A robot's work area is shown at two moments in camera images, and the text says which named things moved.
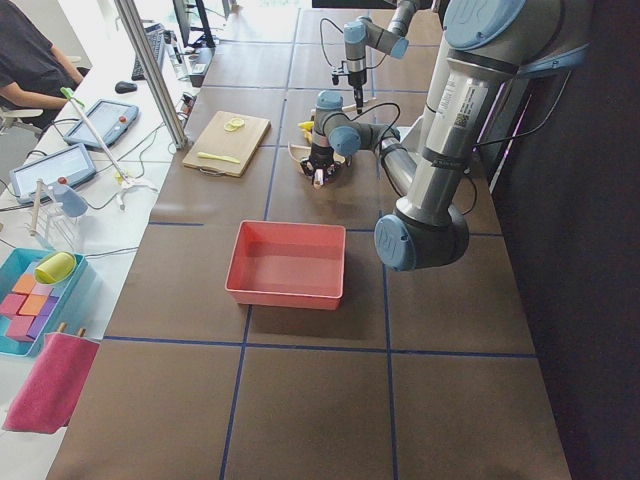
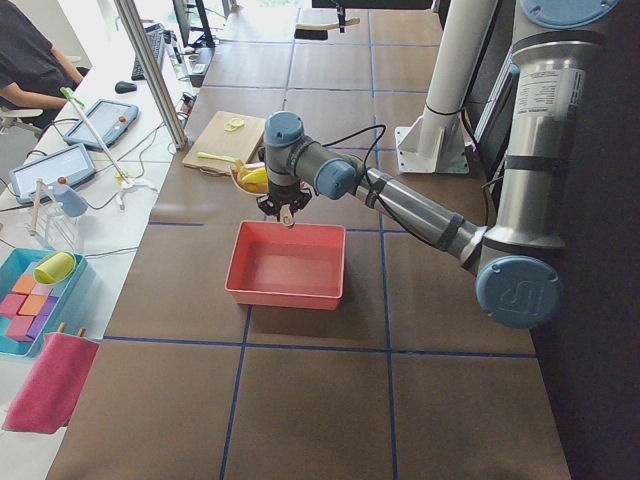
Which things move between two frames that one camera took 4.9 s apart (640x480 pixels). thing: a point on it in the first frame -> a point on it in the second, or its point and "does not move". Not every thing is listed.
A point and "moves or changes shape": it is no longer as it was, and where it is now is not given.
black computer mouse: x=125 y=87 does not move
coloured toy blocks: x=29 y=307 does not move
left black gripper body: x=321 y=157 -> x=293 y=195
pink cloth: x=46 y=400 does not move
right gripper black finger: x=358 y=92 -> x=341 y=12
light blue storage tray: x=23 y=261 does not move
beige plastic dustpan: x=299 y=152 moves or changes shape
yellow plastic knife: x=224 y=158 does not move
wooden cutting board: x=240 y=144 does not move
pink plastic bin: x=288 y=265 does not move
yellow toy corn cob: x=308 y=125 -> x=256 y=181
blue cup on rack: x=73 y=204 does not move
